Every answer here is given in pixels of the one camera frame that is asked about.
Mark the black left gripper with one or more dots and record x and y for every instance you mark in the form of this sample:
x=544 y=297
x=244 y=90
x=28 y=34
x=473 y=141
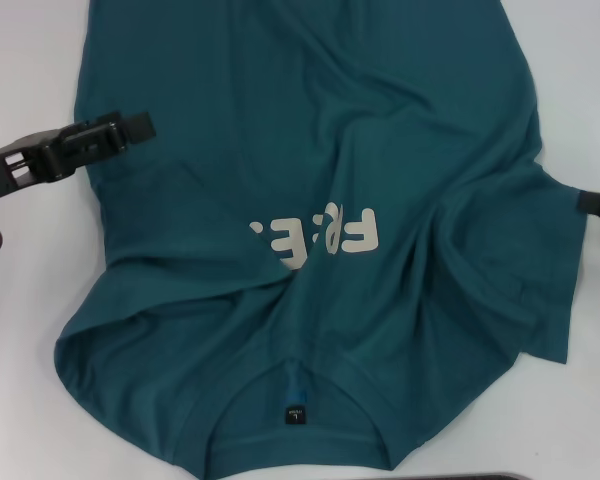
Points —
x=25 y=160

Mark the teal blue t-shirt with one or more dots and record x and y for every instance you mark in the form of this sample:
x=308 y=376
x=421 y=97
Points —
x=305 y=125

